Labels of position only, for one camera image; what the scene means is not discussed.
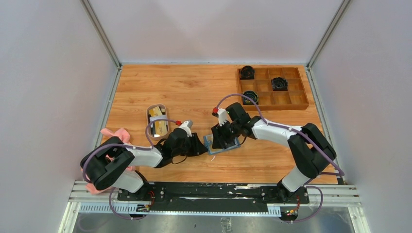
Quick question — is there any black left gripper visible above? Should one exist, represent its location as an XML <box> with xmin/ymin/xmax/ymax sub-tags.
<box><xmin>172</xmin><ymin>133</ymin><xmax>208</xmax><ymax>157</ymax></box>

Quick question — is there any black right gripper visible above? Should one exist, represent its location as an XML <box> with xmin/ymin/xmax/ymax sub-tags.
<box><xmin>211</xmin><ymin>118</ymin><xmax>241</xmax><ymax>150</ymax></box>

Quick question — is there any blue leather card holder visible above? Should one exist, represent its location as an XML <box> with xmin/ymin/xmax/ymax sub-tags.
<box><xmin>204</xmin><ymin>134</ymin><xmax>240</xmax><ymax>155</ymax></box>

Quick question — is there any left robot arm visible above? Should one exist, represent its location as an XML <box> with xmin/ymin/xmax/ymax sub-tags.
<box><xmin>80</xmin><ymin>128</ymin><xmax>208</xmax><ymax>200</ymax></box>

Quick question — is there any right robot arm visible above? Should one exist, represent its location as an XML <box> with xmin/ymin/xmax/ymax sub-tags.
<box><xmin>211</xmin><ymin>102</ymin><xmax>337</xmax><ymax>203</ymax></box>

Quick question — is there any gold card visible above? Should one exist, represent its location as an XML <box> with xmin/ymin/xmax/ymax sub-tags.
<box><xmin>148</xmin><ymin>106</ymin><xmax>165</xmax><ymax>117</ymax></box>

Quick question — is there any black blue rosette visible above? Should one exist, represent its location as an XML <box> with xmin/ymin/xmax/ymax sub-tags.
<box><xmin>242</xmin><ymin>90</ymin><xmax>259</xmax><ymax>105</ymax></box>

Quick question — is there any black rosette top left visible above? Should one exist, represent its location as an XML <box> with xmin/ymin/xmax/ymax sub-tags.
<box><xmin>239</xmin><ymin>66</ymin><xmax>255</xmax><ymax>80</ymax></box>

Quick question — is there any black rosette middle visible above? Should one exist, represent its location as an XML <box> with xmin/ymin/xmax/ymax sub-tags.
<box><xmin>271</xmin><ymin>77</ymin><xmax>289</xmax><ymax>91</ymax></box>

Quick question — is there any pink cloth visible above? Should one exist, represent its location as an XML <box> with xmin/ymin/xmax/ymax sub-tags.
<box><xmin>80</xmin><ymin>128</ymin><xmax>135</xmax><ymax>195</ymax></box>

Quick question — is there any wooden compartment tray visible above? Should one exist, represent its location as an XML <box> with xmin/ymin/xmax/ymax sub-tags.
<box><xmin>237</xmin><ymin>66</ymin><xmax>309</xmax><ymax>111</ymax></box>

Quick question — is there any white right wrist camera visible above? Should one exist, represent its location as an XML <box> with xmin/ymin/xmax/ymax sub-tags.
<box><xmin>212</xmin><ymin>107</ymin><xmax>229</xmax><ymax>126</ymax></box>

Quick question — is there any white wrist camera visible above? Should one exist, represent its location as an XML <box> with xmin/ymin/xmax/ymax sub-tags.
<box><xmin>179</xmin><ymin>120</ymin><xmax>193</xmax><ymax>137</ymax></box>
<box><xmin>212</xmin><ymin>107</ymin><xmax>229</xmax><ymax>126</ymax></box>

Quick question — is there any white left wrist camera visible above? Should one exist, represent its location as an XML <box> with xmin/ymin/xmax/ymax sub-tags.
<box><xmin>179</xmin><ymin>120</ymin><xmax>193</xmax><ymax>137</ymax></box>

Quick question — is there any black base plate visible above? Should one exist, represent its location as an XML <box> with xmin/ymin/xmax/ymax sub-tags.
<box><xmin>117</xmin><ymin>182</ymin><xmax>309</xmax><ymax>213</ymax></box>

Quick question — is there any aluminium frame rail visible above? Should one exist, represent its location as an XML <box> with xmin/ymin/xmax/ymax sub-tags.
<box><xmin>69</xmin><ymin>181</ymin><xmax>361</xmax><ymax>217</ymax></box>

